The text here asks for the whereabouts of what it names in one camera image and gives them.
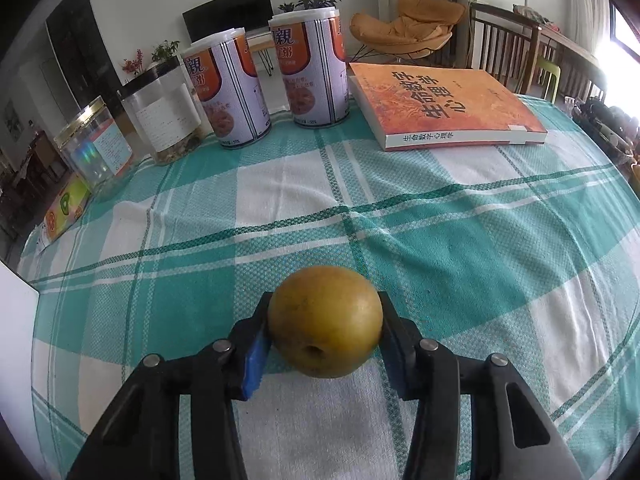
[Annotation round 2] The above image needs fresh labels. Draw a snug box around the green checked tablecloth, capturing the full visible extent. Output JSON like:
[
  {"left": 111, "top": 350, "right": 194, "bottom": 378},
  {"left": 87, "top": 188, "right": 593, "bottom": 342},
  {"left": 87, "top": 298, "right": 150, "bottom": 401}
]
[{"left": 17, "top": 92, "right": 640, "bottom": 480}]

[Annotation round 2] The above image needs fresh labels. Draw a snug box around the brown pear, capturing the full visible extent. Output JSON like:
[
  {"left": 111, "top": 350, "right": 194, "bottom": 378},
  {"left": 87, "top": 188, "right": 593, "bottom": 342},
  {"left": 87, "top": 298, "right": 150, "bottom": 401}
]
[{"left": 267, "top": 266, "right": 384, "bottom": 379}]

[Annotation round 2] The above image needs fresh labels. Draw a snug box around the wooden table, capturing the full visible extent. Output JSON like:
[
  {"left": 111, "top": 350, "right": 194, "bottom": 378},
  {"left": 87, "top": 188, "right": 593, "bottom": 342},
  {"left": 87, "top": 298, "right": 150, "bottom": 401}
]
[{"left": 537, "top": 24, "right": 609, "bottom": 102}]

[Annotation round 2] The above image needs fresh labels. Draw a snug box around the colourful flat box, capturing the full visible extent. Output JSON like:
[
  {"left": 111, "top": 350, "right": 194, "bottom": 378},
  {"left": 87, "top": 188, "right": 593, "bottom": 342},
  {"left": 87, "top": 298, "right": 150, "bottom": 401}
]
[{"left": 37, "top": 175, "right": 92, "bottom": 247}]

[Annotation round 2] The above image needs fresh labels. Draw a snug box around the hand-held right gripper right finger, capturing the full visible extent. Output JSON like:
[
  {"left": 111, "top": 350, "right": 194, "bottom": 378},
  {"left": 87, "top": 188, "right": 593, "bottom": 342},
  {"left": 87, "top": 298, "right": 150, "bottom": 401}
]
[{"left": 377, "top": 290, "right": 584, "bottom": 480}]

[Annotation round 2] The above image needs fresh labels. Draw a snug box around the clear jar with white label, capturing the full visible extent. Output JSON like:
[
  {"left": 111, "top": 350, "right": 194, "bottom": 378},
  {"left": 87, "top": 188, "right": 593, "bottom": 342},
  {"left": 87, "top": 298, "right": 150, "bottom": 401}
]
[{"left": 117, "top": 56, "right": 202, "bottom": 166}]

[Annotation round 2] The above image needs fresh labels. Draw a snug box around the clear plastic jar gold lid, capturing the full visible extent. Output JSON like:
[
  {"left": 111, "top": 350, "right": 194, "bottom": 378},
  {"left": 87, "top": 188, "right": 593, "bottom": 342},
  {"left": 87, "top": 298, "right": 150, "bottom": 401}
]
[{"left": 54, "top": 96, "right": 135, "bottom": 192}]

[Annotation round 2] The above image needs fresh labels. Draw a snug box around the black television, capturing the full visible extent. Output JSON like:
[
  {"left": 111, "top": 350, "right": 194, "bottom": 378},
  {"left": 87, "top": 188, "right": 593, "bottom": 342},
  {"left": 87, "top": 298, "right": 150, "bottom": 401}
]
[{"left": 181, "top": 0, "right": 274, "bottom": 44}]

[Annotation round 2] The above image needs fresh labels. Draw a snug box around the wooden chair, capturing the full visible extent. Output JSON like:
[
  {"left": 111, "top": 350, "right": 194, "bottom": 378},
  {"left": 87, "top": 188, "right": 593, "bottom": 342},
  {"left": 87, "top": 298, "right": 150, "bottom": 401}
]
[{"left": 467, "top": 1, "right": 544, "bottom": 96}]

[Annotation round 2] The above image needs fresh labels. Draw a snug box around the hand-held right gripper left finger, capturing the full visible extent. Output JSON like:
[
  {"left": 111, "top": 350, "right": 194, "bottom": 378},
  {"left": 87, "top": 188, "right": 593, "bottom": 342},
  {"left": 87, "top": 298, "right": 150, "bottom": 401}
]
[{"left": 67, "top": 292, "right": 274, "bottom": 480}]

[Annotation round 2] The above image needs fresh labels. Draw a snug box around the orange book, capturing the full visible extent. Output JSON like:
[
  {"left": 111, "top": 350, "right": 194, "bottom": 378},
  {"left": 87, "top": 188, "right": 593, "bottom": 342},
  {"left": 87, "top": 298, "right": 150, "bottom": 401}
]
[{"left": 347, "top": 62, "right": 548, "bottom": 152}]

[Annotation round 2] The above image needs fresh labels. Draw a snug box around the white board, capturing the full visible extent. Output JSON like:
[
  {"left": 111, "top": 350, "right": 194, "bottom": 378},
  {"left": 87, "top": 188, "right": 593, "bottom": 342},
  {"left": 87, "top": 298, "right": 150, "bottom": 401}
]
[{"left": 0, "top": 260, "right": 40, "bottom": 426}]

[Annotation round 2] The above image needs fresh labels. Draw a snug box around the orange lounge chair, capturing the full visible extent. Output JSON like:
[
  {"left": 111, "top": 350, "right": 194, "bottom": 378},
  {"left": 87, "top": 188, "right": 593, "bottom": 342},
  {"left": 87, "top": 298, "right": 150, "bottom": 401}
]
[{"left": 349, "top": 0, "right": 467, "bottom": 67}]

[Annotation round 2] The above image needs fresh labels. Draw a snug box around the red flower plant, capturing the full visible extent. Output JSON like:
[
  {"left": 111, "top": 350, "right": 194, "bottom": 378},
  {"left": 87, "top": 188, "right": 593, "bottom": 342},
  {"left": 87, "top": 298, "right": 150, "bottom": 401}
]
[{"left": 122, "top": 49, "right": 147, "bottom": 77}]

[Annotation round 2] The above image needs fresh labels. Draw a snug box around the white orange-print can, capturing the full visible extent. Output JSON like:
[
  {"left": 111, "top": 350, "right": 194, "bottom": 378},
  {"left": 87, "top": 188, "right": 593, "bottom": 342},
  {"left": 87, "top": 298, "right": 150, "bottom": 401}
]
[
  {"left": 268, "top": 6, "right": 351, "bottom": 130},
  {"left": 180, "top": 28, "right": 272, "bottom": 151}
]

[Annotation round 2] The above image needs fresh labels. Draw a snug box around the leafy green plant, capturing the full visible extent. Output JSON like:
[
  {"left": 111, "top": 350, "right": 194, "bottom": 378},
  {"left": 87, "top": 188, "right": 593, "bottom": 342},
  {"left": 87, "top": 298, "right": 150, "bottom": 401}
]
[{"left": 150, "top": 40, "right": 181, "bottom": 64}]

